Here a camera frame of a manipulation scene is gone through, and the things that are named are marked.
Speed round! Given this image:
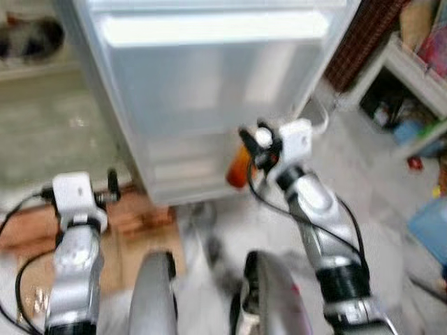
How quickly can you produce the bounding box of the white open shelf unit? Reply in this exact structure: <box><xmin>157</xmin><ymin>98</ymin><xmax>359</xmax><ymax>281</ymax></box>
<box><xmin>346</xmin><ymin>31</ymin><xmax>447</xmax><ymax>158</ymax></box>

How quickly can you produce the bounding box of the silver right robot leg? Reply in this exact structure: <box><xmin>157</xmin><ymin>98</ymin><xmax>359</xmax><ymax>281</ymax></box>
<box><xmin>230</xmin><ymin>250</ymin><xmax>315</xmax><ymax>335</ymax></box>

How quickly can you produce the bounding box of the small blue container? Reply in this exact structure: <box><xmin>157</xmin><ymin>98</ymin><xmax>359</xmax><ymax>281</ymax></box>
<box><xmin>393</xmin><ymin>120</ymin><xmax>423</xmax><ymax>145</ymax></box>

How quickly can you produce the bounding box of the reddish brown wooden base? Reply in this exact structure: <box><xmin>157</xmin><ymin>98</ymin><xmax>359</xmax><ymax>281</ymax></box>
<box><xmin>0</xmin><ymin>183</ymin><xmax>175</xmax><ymax>252</ymax></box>

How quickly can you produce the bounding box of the black and grey bundle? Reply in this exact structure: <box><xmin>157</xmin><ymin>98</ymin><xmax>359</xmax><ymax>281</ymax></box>
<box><xmin>0</xmin><ymin>14</ymin><xmax>65</xmax><ymax>64</ymax></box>

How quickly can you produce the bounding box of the light blue plastic bin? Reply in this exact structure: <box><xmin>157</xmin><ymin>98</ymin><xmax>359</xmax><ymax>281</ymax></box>
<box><xmin>407</xmin><ymin>198</ymin><xmax>447</xmax><ymax>266</ymax></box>

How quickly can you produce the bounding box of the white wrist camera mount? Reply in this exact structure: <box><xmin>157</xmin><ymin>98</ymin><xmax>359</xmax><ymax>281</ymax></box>
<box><xmin>51</xmin><ymin>172</ymin><xmax>109</xmax><ymax>233</ymax></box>
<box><xmin>269</xmin><ymin>119</ymin><xmax>313</xmax><ymax>175</ymax></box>

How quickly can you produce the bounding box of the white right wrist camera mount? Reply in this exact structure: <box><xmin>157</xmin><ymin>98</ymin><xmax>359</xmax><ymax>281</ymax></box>
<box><xmin>269</xmin><ymin>119</ymin><xmax>313</xmax><ymax>175</ymax></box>

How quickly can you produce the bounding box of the tan cardboard sheet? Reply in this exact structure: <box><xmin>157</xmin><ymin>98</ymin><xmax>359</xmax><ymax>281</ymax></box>
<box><xmin>17</xmin><ymin>216</ymin><xmax>188</xmax><ymax>301</ymax></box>

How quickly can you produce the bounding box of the dark brown woven mat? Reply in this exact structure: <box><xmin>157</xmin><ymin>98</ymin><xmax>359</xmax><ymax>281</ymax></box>
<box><xmin>325</xmin><ymin>0</ymin><xmax>409</xmax><ymax>91</ymax></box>

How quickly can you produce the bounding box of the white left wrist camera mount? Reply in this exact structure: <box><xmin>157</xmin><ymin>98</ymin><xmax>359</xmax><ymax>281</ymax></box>
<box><xmin>51</xmin><ymin>172</ymin><xmax>109</xmax><ymax>233</ymax></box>

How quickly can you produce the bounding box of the pink bag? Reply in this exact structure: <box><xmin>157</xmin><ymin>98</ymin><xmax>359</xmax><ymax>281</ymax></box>
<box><xmin>418</xmin><ymin>24</ymin><xmax>447</xmax><ymax>77</ymax></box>

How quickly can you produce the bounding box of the orange juice bottle white cap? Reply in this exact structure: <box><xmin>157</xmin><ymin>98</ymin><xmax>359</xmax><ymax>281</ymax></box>
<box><xmin>226</xmin><ymin>128</ymin><xmax>274</xmax><ymax>189</ymax></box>

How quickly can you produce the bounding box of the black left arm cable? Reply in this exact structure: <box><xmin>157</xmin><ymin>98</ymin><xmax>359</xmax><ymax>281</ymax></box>
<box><xmin>14</xmin><ymin>250</ymin><xmax>57</xmax><ymax>335</ymax></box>
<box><xmin>0</xmin><ymin>187</ymin><xmax>57</xmax><ymax>241</ymax></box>

